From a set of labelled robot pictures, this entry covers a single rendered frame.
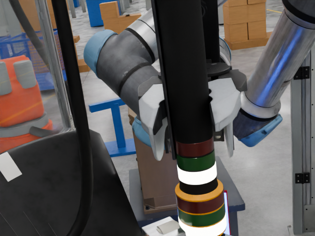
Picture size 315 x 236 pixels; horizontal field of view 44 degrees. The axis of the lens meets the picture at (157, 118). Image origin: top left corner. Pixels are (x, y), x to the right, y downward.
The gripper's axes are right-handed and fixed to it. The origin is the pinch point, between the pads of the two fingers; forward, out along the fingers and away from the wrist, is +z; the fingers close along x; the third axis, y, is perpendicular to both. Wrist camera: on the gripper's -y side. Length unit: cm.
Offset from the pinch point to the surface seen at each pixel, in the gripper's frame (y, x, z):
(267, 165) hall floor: 147, -29, -275
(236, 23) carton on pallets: 91, -22, -813
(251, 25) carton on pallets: 100, -53, -821
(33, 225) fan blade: 11.1, 16.1, -2.0
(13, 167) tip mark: 6.7, 19.3, -6.0
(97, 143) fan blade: 7.4, 12.5, -13.1
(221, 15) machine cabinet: 110, 13, -1216
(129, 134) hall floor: 146, 112, -365
